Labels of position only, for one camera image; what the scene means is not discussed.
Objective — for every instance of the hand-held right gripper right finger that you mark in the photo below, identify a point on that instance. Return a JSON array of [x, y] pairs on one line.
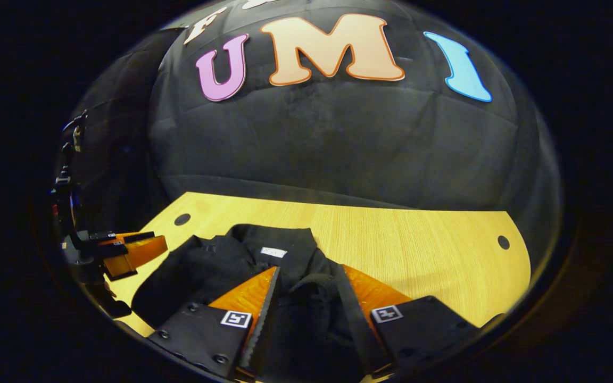
[[351, 314]]

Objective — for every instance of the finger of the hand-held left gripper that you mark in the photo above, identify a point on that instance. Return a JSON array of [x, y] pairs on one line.
[[131, 236], [141, 252]]

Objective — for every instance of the black backdrop cloth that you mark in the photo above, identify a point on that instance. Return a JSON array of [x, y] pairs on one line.
[[338, 149]]

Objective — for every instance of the round black table grommet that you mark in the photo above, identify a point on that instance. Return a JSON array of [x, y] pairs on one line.
[[503, 242], [182, 219]]

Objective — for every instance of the black buttoned jacket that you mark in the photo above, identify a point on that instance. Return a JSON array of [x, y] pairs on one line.
[[205, 271]]

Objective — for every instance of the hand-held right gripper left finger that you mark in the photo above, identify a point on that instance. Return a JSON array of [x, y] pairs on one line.
[[266, 324]]

